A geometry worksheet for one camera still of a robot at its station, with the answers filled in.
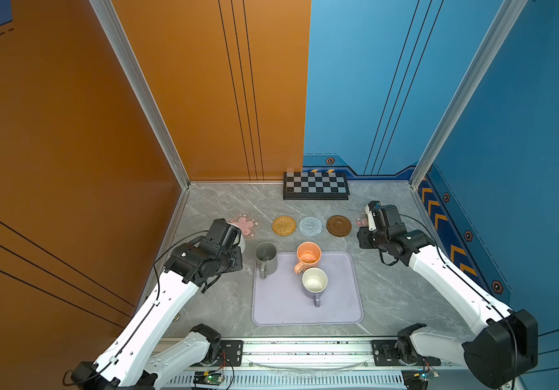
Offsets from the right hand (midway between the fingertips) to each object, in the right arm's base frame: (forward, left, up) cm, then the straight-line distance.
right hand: (359, 234), depth 83 cm
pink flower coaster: (+15, +43, -15) cm, 48 cm away
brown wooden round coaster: (+15, +3, -16) cm, 22 cm away
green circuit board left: (-39, +48, -16) cm, 64 cm away
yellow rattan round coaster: (+14, +27, -14) cm, 33 cm away
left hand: (-10, +41, +5) cm, 42 cm away
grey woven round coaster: (+14, +15, -14) cm, 25 cm away
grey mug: (-4, +33, -10) cm, 35 cm away
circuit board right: (-39, -13, -18) cm, 45 cm away
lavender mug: (-10, +15, -14) cm, 23 cm away
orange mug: (0, +17, -14) cm, 22 cm away
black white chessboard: (+36, +12, -12) cm, 40 cm away
